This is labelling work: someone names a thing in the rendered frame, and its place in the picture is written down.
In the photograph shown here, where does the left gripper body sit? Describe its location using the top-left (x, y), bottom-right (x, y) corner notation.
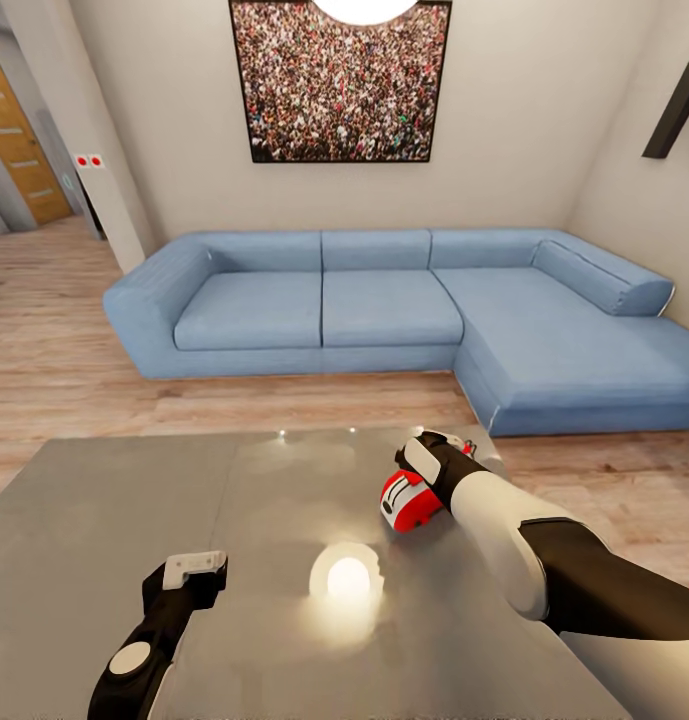
top-left (143, 571), bottom-right (217, 630)

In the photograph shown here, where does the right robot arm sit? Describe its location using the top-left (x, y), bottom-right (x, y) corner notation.
top-left (395, 430), bottom-right (689, 720)

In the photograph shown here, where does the radio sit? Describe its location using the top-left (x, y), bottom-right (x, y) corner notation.
top-left (380, 440), bottom-right (477, 533)

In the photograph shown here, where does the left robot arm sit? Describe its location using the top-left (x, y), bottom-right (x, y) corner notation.
top-left (88, 551), bottom-right (227, 720)

